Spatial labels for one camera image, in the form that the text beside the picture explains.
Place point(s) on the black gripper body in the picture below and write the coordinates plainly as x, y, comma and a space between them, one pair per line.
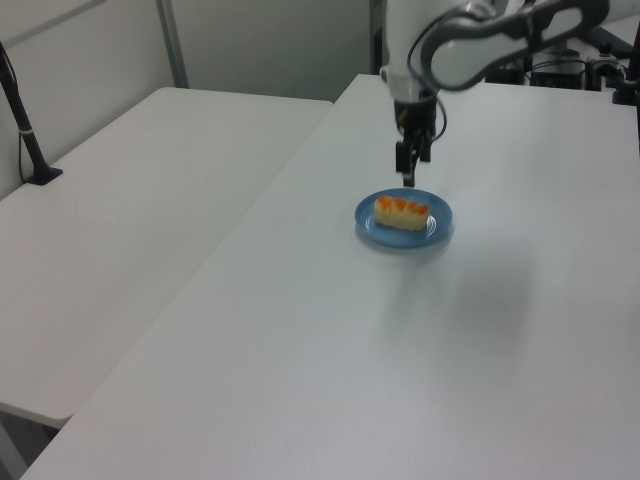
413, 116

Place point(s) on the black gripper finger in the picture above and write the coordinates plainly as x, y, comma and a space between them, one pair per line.
425, 150
404, 161

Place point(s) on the yellow bread with orange topping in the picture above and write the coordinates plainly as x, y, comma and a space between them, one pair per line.
401, 212

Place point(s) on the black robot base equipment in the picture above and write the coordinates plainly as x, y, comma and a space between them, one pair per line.
560, 67

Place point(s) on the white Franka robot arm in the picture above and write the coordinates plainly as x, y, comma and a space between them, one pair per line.
450, 45

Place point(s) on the blue round plate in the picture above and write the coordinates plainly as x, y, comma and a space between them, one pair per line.
405, 217

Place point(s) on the black clamp mount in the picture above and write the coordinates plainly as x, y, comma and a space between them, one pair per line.
627, 75

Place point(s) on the grey metal wall post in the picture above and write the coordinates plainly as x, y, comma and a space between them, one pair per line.
172, 42

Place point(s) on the black camera stand pole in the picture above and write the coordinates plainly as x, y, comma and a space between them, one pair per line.
22, 122

